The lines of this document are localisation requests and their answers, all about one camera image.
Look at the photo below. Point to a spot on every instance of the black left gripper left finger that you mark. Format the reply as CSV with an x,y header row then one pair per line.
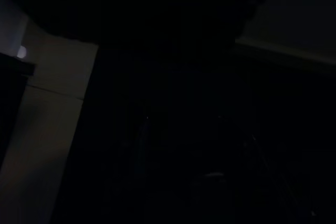
x,y
143,155

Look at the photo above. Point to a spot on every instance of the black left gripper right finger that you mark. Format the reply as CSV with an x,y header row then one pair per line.
x,y
231,171

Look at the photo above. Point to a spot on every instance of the black cabinet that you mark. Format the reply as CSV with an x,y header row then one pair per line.
x,y
10,82

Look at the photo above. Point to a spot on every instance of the small white round knob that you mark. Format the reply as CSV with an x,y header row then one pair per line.
x,y
22,51

